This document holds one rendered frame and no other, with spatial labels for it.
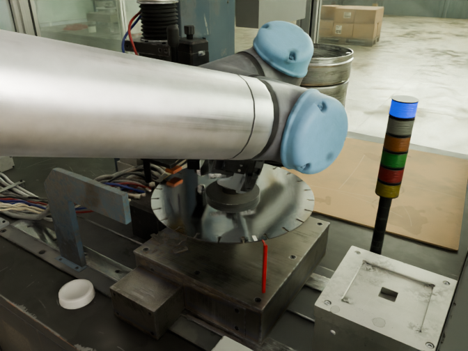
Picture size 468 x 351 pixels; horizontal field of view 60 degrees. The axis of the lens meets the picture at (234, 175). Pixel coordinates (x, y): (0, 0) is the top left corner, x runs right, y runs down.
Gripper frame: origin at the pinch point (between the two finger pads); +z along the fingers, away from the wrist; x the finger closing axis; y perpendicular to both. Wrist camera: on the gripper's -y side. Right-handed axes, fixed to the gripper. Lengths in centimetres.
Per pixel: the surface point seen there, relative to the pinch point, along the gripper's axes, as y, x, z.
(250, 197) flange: -2.1, 0.6, 2.1
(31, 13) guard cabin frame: 78, -92, 46
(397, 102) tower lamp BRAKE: -22.5, -9.5, -20.0
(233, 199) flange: 1.2, 1.6, 2.3
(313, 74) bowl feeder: -25, -60, 20
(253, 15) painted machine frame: 0.9, -46.0, -5.6
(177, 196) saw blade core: 11.9, 0.1, 7.0
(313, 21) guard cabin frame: -31, -104, 31
